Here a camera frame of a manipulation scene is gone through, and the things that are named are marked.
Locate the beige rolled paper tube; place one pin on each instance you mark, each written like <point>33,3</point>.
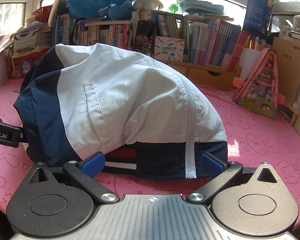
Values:
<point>53,12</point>

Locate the white paper board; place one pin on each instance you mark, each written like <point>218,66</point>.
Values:
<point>250,60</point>

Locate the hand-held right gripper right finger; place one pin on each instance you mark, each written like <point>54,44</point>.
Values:
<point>211,165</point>

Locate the white and navy zip jacket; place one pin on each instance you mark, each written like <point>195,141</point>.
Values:
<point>115,92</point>

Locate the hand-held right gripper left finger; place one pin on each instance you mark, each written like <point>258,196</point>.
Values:
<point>93,164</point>

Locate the red woven basket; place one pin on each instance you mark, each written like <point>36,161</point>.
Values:
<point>42,10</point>

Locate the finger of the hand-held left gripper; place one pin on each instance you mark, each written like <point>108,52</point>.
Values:
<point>5,135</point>

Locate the green plant toy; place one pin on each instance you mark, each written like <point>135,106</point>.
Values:
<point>174,8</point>

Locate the black smartphone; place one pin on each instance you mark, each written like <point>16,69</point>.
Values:
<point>145,38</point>

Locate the folded teal cloth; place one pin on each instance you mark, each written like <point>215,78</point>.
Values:
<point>202,6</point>

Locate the pink toy house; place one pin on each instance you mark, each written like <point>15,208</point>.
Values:
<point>262,87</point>

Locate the tall blue box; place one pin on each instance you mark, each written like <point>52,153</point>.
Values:
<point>257,5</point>

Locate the stack of papers and booklets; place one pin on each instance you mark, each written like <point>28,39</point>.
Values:
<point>30,40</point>

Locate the white pencil-print box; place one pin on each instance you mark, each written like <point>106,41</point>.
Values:
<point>168,48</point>

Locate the wooden desk organiser with drawers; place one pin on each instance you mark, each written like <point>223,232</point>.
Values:
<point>202,73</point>

